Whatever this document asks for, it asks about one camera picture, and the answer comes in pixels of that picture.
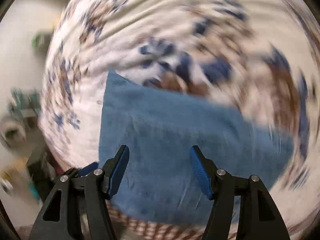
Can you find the blue denim jeans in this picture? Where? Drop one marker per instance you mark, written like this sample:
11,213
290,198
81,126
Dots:
160,127

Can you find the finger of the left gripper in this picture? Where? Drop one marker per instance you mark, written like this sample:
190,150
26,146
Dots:
87,170

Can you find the teal storage cart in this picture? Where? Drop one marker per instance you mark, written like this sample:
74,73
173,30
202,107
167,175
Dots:
24,103

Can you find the floral bed blanket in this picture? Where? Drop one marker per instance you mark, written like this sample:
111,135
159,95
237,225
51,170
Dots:
258,56

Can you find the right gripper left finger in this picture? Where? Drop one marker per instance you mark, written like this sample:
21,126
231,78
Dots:
72,196

